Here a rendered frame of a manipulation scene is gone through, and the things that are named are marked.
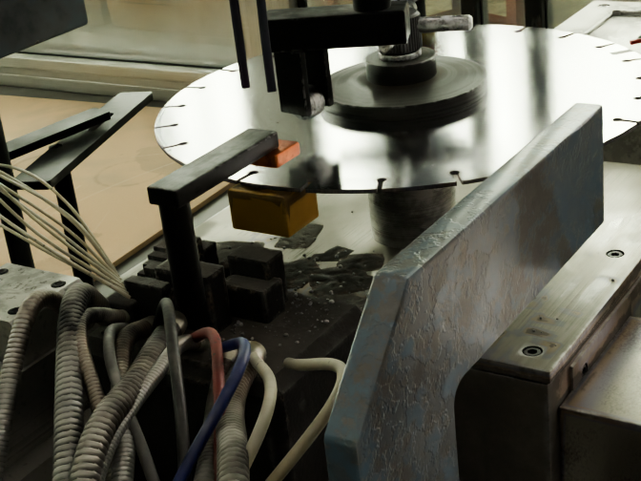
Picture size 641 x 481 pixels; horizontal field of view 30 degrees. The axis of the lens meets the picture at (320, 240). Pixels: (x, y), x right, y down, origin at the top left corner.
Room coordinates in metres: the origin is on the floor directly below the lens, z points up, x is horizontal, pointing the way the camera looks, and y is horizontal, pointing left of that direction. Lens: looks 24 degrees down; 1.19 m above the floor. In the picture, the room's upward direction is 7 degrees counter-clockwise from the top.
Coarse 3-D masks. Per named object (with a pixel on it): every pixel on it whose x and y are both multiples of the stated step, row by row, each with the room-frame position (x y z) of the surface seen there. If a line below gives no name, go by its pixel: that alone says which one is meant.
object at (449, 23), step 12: (408, 0) 0.80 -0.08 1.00; (420, 24) 0.75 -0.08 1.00; (432, 24) 0.75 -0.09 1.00; (444, 24) 0.74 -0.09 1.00; (456, 24) 0.74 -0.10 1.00; (468, 24) 0.74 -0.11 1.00; (420, 36) 0.75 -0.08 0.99; (384, 48) 0.71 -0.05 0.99; (396, 48) 0.74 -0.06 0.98; (408, 48) 0.74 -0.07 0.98; (420, 48) 0.75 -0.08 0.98; (384, 60) 0.75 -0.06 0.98; (396, 60) 0.74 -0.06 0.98
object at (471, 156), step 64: (256, 64) 0.87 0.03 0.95; (512, 64) 0.79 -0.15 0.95; (576, 64) 0.77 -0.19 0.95; (640, 64) 0.76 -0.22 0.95; (192, 128) 0.74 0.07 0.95; (256, 128) 0.72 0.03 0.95; (320, 128) 0.71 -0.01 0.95; (384, 128) 0.69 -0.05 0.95; (448, 128) 0.68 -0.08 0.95; (512, 128) 0.66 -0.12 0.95; (320, 192) 0.60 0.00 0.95; (384, 192) 0.59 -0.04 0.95
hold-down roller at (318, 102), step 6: (312, 90) 0.69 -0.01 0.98; (318, 90) 0.69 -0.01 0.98; (312, 96) 0.68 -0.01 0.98; (318, 96) 0.69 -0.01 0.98; (312, 102) 0.68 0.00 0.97; (318, 102) 0.68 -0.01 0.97; (324, 102) 0.69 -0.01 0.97; (312, 108) 0.68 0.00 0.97; (318, 108) 0.68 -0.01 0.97; (312, 114) 0.68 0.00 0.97; (318, 114) 0.69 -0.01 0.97
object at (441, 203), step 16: (400, 192) 0.73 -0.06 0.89; (416, 192) 0.73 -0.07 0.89; (432, 192) 0.73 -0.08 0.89; (448, 192) 0.74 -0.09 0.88; (384, 208) 0.74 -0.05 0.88; (400, 208) 0.73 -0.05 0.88; (416, 208) 0.73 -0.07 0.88; (432, 208) 0.73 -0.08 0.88; (448, 208) 0.74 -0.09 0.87; (384, 224) 0.74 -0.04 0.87; (400, 224) 0.73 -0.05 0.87; (416, 224) 0.73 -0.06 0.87; (384, 240) 0.74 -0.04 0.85; (400, 240) 0.73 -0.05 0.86
